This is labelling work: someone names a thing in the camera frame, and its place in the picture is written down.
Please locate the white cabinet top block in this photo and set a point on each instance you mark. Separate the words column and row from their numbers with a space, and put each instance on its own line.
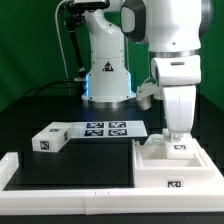
column 53, row 137

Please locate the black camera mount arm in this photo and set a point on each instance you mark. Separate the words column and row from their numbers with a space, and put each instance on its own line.
column 77, row 8

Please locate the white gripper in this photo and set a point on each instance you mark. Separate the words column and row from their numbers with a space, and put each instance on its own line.
column 179, row 105

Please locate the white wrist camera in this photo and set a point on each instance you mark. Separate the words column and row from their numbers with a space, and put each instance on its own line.
column 145, row 92

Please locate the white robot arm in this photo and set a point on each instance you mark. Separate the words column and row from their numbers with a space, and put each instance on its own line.
column 172, row 31

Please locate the white cabinet body box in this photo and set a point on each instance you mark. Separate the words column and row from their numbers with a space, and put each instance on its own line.
column 152, row 168

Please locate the white sheet with markers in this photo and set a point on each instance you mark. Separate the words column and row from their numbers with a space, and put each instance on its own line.
column 107, row 129

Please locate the white cabinet door panel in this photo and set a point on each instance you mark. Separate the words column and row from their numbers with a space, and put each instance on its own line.
column 154, row 139
column 185, row 148

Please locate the white U-shaped fence frame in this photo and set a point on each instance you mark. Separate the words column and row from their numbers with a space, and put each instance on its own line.
column 208, row 198

